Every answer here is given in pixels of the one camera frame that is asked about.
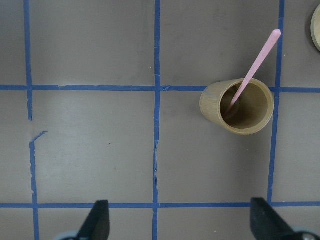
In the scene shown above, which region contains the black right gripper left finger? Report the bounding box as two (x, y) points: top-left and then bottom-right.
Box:
(76, 200), (111, 240)

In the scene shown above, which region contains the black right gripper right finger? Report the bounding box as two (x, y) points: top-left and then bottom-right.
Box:
(250, 197), (296, 240)

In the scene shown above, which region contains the pink chopstick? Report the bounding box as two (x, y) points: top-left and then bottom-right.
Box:
(224, 29), (282, 115)

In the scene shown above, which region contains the bamboo cup holder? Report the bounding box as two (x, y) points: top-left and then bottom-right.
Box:
(199, 78), (274, 136)

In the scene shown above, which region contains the round wooden base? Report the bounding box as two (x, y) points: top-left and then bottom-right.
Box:
(310, 5), (320, 51)

